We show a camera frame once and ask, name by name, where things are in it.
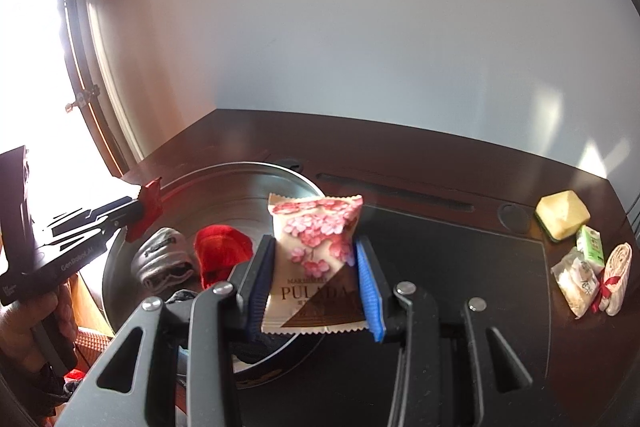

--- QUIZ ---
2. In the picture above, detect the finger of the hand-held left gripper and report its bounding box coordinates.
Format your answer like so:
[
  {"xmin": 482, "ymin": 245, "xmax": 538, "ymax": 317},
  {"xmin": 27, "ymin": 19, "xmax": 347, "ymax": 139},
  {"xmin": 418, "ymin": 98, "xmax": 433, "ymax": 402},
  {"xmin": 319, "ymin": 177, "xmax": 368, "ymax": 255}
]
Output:
[
  {"xmin": 42, "ymin": 213, "xmax": 142, "ymax": 254},
  {"xmin": 46, "ymin": 196, "xmax": 147, "ymax": 231}
]

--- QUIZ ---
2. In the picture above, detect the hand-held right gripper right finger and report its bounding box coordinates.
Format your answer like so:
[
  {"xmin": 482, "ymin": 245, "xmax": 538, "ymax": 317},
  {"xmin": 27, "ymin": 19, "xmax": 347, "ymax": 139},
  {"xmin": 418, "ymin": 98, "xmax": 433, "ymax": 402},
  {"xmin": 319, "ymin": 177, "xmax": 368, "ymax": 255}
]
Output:
[{"xmin": 355, "ymin": 236, "xmax": 534, "ymax": 427}]

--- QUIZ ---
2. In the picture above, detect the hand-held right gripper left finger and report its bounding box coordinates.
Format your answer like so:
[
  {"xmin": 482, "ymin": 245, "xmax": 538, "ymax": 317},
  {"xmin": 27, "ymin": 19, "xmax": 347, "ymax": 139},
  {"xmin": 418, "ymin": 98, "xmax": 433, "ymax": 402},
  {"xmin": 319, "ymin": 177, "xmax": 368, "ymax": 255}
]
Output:
[{"xmin": 55, "ymin": 234, "xmax": 277, "ymax": 427}]

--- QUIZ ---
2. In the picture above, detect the red knit sock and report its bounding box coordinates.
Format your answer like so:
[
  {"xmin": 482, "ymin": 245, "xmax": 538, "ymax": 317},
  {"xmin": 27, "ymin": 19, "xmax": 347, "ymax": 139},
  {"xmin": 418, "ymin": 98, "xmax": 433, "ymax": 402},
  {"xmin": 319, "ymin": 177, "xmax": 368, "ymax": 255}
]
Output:
[{"xmin": 193, "ymin": 224, "xmax": 253, "ymax": 292}]

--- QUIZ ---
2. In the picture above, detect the black sock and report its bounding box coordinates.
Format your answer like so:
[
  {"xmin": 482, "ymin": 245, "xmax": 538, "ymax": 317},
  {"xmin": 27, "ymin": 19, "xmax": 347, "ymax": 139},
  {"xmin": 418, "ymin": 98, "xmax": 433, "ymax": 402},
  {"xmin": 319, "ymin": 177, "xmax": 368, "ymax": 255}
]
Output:
[{"xmin": 232, "ymin": 329, "xmax": 296, "ymax": 364}]

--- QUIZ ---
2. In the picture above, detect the white grey sock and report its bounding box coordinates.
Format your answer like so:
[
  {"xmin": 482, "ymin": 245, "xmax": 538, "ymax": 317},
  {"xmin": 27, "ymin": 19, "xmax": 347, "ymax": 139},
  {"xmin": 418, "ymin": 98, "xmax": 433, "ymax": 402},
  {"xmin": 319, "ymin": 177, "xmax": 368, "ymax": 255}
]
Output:
[{"xmin": 131, "ymin": 228, "xmax": 195, "ymax": 293}]

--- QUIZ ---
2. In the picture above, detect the pink floral snack packet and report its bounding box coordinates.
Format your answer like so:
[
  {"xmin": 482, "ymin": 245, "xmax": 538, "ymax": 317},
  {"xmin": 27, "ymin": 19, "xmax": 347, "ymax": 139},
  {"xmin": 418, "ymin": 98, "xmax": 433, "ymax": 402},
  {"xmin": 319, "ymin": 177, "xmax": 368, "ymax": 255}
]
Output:
[{"xmin": 260, "ymin": 193, "xmax": 368, "ymax": 335}]

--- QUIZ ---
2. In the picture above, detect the dark grey sock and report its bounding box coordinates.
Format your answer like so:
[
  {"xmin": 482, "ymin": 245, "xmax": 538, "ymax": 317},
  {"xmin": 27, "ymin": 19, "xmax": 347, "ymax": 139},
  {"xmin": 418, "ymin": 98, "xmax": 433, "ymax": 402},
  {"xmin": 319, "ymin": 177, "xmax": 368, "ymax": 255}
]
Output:
[{"xmin": 150, "ymin": 288, "xmax": 201, "ymax": 308}]

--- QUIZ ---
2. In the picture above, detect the round metal basin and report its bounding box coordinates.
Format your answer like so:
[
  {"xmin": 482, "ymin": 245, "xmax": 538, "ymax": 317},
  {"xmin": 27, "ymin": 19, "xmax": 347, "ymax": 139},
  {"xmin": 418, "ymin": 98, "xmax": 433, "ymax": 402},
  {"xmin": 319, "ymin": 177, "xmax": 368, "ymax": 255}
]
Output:
[{"xmin": 101, "ymin": 161, "xmax": 351, "ymax": 375}]

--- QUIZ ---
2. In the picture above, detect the person's left hand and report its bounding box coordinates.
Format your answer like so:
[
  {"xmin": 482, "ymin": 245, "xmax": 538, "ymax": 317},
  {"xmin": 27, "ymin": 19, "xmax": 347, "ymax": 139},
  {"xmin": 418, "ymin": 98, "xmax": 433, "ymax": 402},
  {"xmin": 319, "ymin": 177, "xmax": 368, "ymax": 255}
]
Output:
[{"xmin": 0, "ymin": 279, "xmax": 77, "ymax": 378}]

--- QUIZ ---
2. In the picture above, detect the black desk mat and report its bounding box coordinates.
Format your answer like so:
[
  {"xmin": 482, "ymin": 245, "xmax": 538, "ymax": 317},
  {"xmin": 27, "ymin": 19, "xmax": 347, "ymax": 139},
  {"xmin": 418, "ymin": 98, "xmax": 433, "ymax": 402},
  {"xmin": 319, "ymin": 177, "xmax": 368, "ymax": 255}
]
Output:
[{"xmin": 235, "ymin": 202, "xmax": 551, "ymax": 427}]

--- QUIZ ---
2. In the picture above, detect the clear snack packet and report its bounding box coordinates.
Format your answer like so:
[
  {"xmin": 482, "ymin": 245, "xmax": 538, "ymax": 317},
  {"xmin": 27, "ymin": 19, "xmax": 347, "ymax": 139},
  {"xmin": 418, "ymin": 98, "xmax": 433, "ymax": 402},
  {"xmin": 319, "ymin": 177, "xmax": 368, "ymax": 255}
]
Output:
[{"xmin": 550, "ymin": 247, "xmax": 601, "ymax": 319}]

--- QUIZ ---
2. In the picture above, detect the yellow sponge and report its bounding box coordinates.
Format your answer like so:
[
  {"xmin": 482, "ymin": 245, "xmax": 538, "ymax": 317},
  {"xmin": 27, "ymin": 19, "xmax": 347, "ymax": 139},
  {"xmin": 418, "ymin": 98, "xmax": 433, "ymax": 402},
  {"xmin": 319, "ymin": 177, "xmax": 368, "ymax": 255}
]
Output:
[{"xmin": 535, "ymin": 189, "xmax": 591, "ymax": 244}]

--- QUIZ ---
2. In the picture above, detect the green tissue packet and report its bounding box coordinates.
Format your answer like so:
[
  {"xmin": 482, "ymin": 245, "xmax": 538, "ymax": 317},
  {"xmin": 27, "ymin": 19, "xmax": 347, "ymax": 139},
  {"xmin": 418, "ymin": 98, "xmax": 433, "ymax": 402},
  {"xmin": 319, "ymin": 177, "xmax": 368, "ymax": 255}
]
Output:
[{"xmin": 576, "ymin": 225, "xmax": 606, "ymax": 275}]

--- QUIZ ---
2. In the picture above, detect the beige rolled towel red ribbon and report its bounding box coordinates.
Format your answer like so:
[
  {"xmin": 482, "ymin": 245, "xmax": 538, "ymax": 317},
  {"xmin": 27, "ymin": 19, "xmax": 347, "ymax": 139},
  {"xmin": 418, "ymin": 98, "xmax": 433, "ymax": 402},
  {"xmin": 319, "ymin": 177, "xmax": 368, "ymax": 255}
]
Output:
[{"xmin": 592, "ymin": 243, "xmax": 633, "ymax": 317}]

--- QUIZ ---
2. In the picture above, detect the dark window frame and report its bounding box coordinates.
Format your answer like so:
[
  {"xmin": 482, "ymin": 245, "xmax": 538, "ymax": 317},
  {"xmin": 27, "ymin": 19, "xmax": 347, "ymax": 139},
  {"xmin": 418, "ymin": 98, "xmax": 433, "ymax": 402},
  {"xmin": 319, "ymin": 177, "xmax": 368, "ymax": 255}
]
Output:
[{"xmin": 54, "ymin": 0, "xmax": 147, "ymax": 180}]

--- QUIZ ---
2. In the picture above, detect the round desk cable cover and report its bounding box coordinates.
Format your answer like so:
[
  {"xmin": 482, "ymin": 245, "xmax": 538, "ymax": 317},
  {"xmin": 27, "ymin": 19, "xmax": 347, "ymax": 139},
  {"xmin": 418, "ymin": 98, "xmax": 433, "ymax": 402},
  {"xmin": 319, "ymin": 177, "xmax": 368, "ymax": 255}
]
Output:
[{"xmin": 499, "ymin": 203, "xmax": 532, "ymax": 234}]

